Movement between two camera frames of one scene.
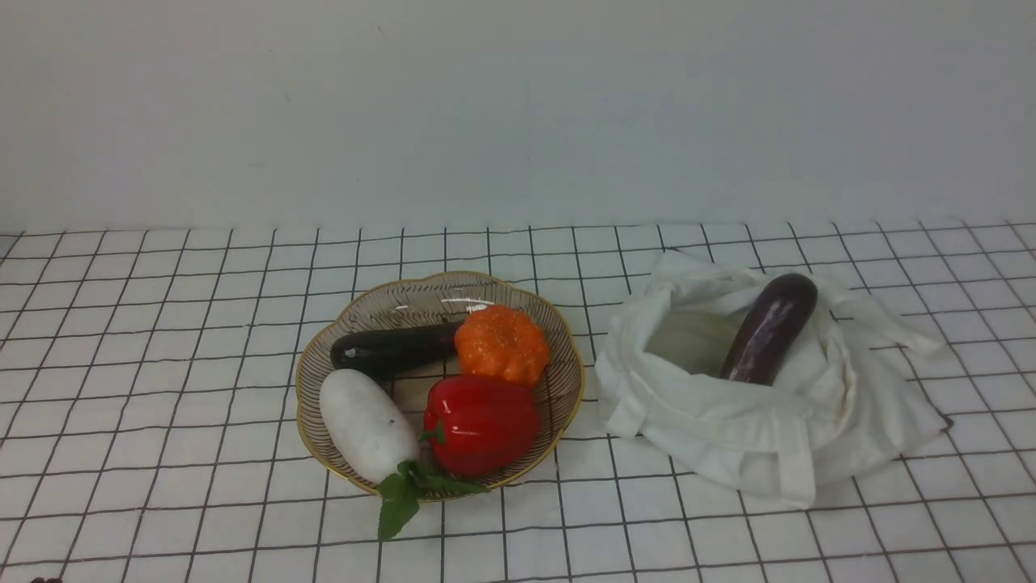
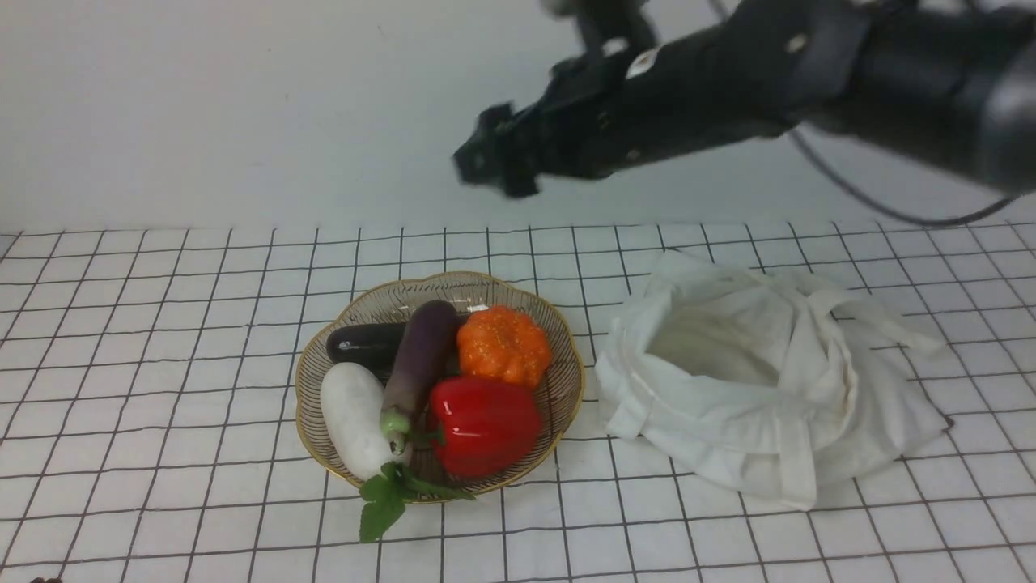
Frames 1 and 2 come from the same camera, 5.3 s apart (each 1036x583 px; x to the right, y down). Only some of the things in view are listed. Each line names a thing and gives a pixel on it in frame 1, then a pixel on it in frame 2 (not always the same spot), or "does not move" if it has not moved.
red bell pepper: x=479 y=425 does not move
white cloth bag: x=851 y=399 does not move
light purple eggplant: x=772 y=329 to x=425 y=353
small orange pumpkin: x=498 y=343 does not move
